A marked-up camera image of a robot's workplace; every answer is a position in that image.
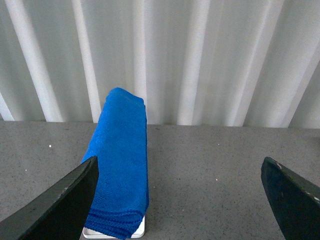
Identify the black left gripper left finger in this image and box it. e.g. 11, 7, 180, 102
0, 156, 99, 240

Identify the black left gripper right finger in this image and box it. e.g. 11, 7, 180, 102
261, 157, 320, 240

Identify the blue microfiber cloth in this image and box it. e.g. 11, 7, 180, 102
83, 87, 149, 240

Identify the white towel rack stand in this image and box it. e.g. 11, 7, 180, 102
82, 217, 145, 239

